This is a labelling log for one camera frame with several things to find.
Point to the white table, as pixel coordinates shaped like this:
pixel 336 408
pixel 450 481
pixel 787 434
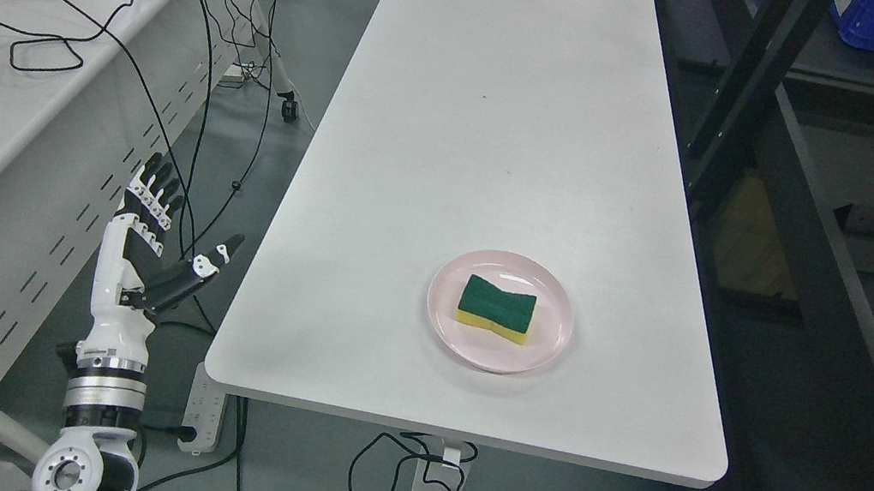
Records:
pixel 537 127

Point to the white power strip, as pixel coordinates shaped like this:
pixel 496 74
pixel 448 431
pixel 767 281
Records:
pixel 203 415

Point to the green yellow sponge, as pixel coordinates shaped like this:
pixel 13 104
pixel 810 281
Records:
pixel 506 314

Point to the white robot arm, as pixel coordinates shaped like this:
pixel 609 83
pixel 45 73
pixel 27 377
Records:
pixel 102 414

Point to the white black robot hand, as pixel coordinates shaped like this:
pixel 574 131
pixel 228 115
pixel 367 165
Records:
pixel 131 288

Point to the pink round plate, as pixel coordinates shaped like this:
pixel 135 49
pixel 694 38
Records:
pixel 552 326

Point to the black metal shelf rack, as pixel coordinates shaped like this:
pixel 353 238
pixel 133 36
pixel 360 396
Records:
pixel 775 116

